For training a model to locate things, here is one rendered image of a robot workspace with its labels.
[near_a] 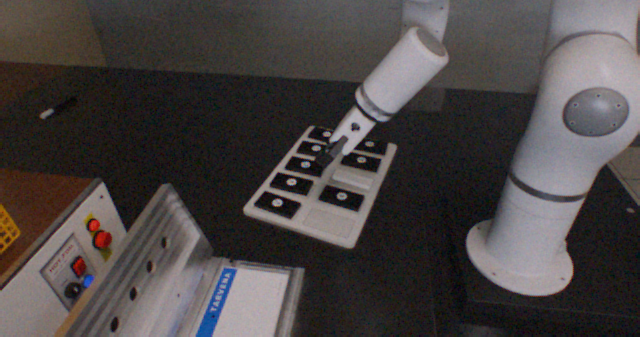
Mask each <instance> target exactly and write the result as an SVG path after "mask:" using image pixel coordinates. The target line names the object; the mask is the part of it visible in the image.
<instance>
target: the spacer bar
mask: <svg viewBox="0 0 640 337"><path fill-rule="evenodd" d="M333 179H335V180H338V181H341V182H345V183H348V184H351V185H355V186H358V187H361V188H365V189H368V190H369V189H370V187H371V185H372V184H373V179H372V178H368V177H365V176H362V175H358V174H355V173H351V172H348V171H344V170H341V169H337V170H336V171H335V173H334V174H333Z"/></svg>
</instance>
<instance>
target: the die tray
mask: <svg viewBox="0 0 640 337"><path fill-rule="evenodd" d="M314 127H315V126H310V127H309V129H308V130H307V131H306V132H305V133H304V135H303V136H302V137H301V138H300V140H299V141H298V142H297V143H296V145H295V146H294V147H293V148H292V149H291V151H290V152H289V153H288V154H287V156H286V157H285V158H284V159H283V161H282V162H281V163H280V164H279V165H278V167H277V168H276V169H275V170H274V172H273V173H272V174H271V175H270V177H269V178H268V179H267V180H266V181H265V183H264V184H263V185H262V186H261V188H260V189H259V190H258V191H257V193H256V194H255V195H254V196H253V198H252V199H251V200H250V201H249V202H248V204H247V205H246V206H245V207H244V213H245V214H246V215H248V216H251V217H255V218H258V219H261V220H264V221H267V222H270V223H273V224H276V225H279V226H282V227H285V228H288V229H291V230H294V231H298V232H301V233H304V234H307V235H310V236H313V237H316V238H319V239H322V240H325V241H328V242H331V243H334V244H337V245H341V246H344V247H347V248H353V247H354V246H355V244H356V242H357V239H358V237H359V235H360V233H361V230H362V228H363V226H364V223H365V221H366V219H367V217H368V214H369V212H370V210H371V207H372V205H373V203H374V200H375V198H376V196H377V194H378V191H379V189H380V187H381V184H382V182H383V180H384V177H385V175H386V173H387V171H388V168H389V166H390V164H391V161H392V159H393V157H394V155H395V152H396V150H397V145H395V144H392V143H389V145H388V148H387V151H386V154H385V155H380V154H375V153H370V152H365V151H360V150H355V149H353V150H352V151H351V152H355V153H359V154H364V155H368V156H373V157H377V158H381V159H382V162H381V165H380V167H379V170H378V172H377V173H376V172H372V171H367V170H363V169H359V168H355V167H351V166H346V165H342V164H341V161H342V159H343V157H344V154H343V153H342V152H343V150H342V151H341V152H340V153H339V154H338V155H337V157H336V158H335V160H334V161H333V162H332V163H331V164H330V165H329V166H328V167H327V168H326V169H325V171H324V172H323V174H322V176H321V177H316V176H312V175H307V174H303V173H298V172H294V171H290V170H285V166H286V164H287V163H288V161H289V160H290V158H291V157H292V156H297V157H302V158H306V159H311V160H314V159H315V156H310V155H305V154H299V153H297V149H298V147H299V146H300V144H301V143H302V141H303V140H305V141H310V142H316V143H321V144H326V142H323V141H319V140H315V139H312V138H308V134H309V133H310V132H311V131H312V130H313V129H314ZM326 145H327V144H326ZM337 169H341V170H344V171H348V172H351V173H355V174H358V175H362V176H365V177H368V178H372V179H373V184H372V185H371V187H370V189H369V190H368V189H365V188H361V187H358V186H355V185H351V184H348V183H345V182H341V181H338V180H335V179H333V174H334V173H335V171H336V170H337ZM278 172H282V173H286V174H290V175H295V176H299V177H303V178H307V179H311V180H314V185H313V187H312V188H311V190H310V192H309V194H308V195H307V196H304V195H300V194H296V193H292V192H288V191H284V190H280V189H277V188H273V187H270V182H271V181H272V180H273V178H274V177H275V175H276V174H277V173H278ZM327 184H328V185H331V186H335V187H338V188H342V189H345V190H349V191H352V192H356V193H359V194H363V195H365V199H364V201H363V203H362V205H361V207H360V209H359V212H356V211H353V210H349V209H346V208H343V207H339V206H336V205H333V204H330V203H326V202H323V201H320V200H319V196H320V194H321V193H322V191H323V190H324V188H325V186H326V185H327ZM265 190H267V191H270V192H272V193H275V194H278V195H281V196H284V197H287V198H290V199H293V200H296V201H299V202H302V206H301V208H300V209H299V210H298V212H297V213H296V214H295V216H294V217H293V219H292V220H291V219H288V218H285V217H283V216H280V215H277V214H274V213H271V212H269V211H266V210H263V209H260V208H258V207H255V205H254V203H255V201H256V200H257V199H258V198H259V197H260V196H261V195H262V193H263V192H264V191H265Z"/></svg>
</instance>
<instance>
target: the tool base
mask: <svg viewBox="0 0 640 337"><path fill-rule="evenodd" d="M212 256H213V254H212V255H211V257H210V258H206V260H205V262H204V264H203V266H202V269H203V273H202V275H201V278H200V280H199V282H198V284H197V286H196V288H195V294H196V295H197V297H196V299H195V301H194V303H193V306H192V308H191V310H190V312H189V314H188V316H187V319H186V321H185V322H184V324H183V326H182V327H180V325H179V326H178V328H177V330H176V332H175V334H174V336H173V337H194V335H195V333H196V330H197V328H198V326H199V324H200V322H201V320H202V317H203V315H204V312H205V310H206V305H207V303H208V301H209V298H210V296H211V294H212V291H213V289H214V287H215V284H216V282H217V280H218V277H219V276H220V273H221V271H222V269H223V268H224V267H231V268H238V269H242V268H240V263H241V262H244V263H251V264H259V265H266V266H274V267H281V268H282V267H283V266H275V265H268V264H260V263H253V262H245V261H238V260H233V263H229V261H230V259H226V258H223V257H221V258H215V257H212ZM285 268H289V269H295V275H294V280H293V284H292V288H291V292H290V296H289V300H288V304H287V308H286V312H285V316H284V320H283V324H282V329H281V333H280V337H292V334H293V329H294V324H295V320H296V315H297V310H298V306H299V302H300V297H301V293H302V288H303V283H304V278H305V268H298V267H296V268H290V267H285Z"/></svg>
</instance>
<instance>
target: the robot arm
mask: <svg viewBox="0 0 640 337"><path fill-rule="evenodd" d="M450 2H451V0H401V4H402V17H401V28H400V35H399V41H398V42H397V43H396V44H395V45H394V47H393V48H392V49H391V50H390V51H389V53H388V54H387V55H386V56H385V57H384V58H383V60H382V61H381V62H380V63H379V64H378V65H377V67H376V68H375V69H374V70H373V71H372V72H371V74H370V75H369V76H368V77H367V78H366V79H365V81H364V82H363V83H362V84H361V85H360V86H359V88H358V89H357V91H356V95H355V97H354V98H355V100H354V101H355V105H354V106H353V108H352V109H351V110H350V111H349V112H348V113H347V115H346V116H345V117H344V119H343V120H342V121H341V123H340V124H339V126H338V127H337V129H336V130H335V132H334V133H333V135H332V136H331V137H330V138H329V139H328V140H327V142H326V144H327V145H328V146H327V147H326V148H324V149H323V150H322V151H321V152H320V153H319V154H318V155H317V156H316V157H315V159H314V160H315V161H316V162H317V163H319V164H320V165H321V166H322V167H324V168H327V167H328V166H329V165H330V164H331V163H332V162H333V161H334V160H335V158H336V157H337V155H338V154H339V153H340V152H341V151H342V150H343V152H342V153H343V154H344V155H348V154H349V153H350V152H351V151H352V150H353V149H354V147H355V146H356V145H357V144H358V143H359V142H360V141H361V140H362V139H363V138H364V137H365V136H366V135H367V133H368V132H369V131H370V130H371V129H372V128H373V126H374V125H375V124H376V123H382V122H384V121H388V120H390V119H391V118H392V117H393V116H394V115H395V114H396V113H397V112H398V111H399V110H400V109H401V108H402V107H403V106H404V105H405V104H406V103H407V102H408V101H409V100H410V99H411V98H412V97H413V96H414V95H415V94H416V93H417V92H418V90H419V89H420V88H421V87H422V86H424V85H425V84H426V83H427V82H428V81H429V80H430V79H431V78H432V77H434V76H435V75H436V74H437V73H438V72H439V71H440V70H441V69H442V68H443V67H444V66H445V65H446V64H447V63H448V54H447V52H446V50H445V48H444V47H443V45H442V44H441V43H442V39H443V35H444V31H445V27H446V23H447V19H448V15H449V9H450ZM639 7H640V0H551V4H550V10H549V17H548V23H547V29H546V35H545V38H544V43H543V48H542V58H541V65H540V77H539V90H538V95H537V99H536V102H535V106H534V109H533V112H532V115H531V118H530V121H529V122H528V125H527V127H526V129H525V132H524V134H523V135H522V137H521V139H520V140H519V142H518V144H517V146H516V149H515V152H514V155H513V158H512V161H511V164H510V167H509V170H508V173H507V176H506V179H505V182H504V188H503V191H502V194H501V197H500V200H499V203H498V206H497V209H496V212H495V215H494V218H493V219H492V220H487V221H483V222H481V223H479V224H477V225H475V226H474V227H473V228H472V229H471V230H470V232H469V234H468V237H467V240H466V250H467V254H468V256H469V258H470V259H471V261H472V262H473V264H474V265H475V266H476V267H477V269H478V270H479V271H480V273H481V274H483V275H484V276H485V277H486V278H488V279H489V280H491V281H492V282H494V283H495V284H497V285H499V286H501V287H503V288H505V289H508V290H510V291H513V292H516V293H520V294H524V295H529V296H535V295H547V294H552V293H555V292H558V291H560V290H561V289H563V288H564V287H565V286H567V285H568V284H569V282H570V280H571V277H572V275H573V266H572V261H571V259H570V257H569V255H568V253H567V252H566V242H565V240H564V239H565V237H566V235H567V233H568V231H569V229H570V227H571V225H572V223H573V221H574V219H575V217H576V215H577V213H578V211H579V210H580V208H581V206H582V204H583V202H584V200H585V198H586V196H587V194H588V192H589V190H590V188H591V186H592V184H593V182H594V180H595V178H596V176H597V174H598V172H599V170H600V169H601V168H602V167H603V165H604V164H605V163H607V162H608V161H609V160H611V159H612V158H614V157H615V156H617V155H618V154H619V153H620V152H622V151H623V150H624V149H625V148H626V147H627V146H628V145H629V144H630V143H631V142H632V140H633V139H634V138H635V136H636V135H637V134H638V132H639V130H640V58H639V56H638V54H637V53H636V25H637V17H638V11H639ZM330 147H331V148H332V149H329V148H330Z"/></svg>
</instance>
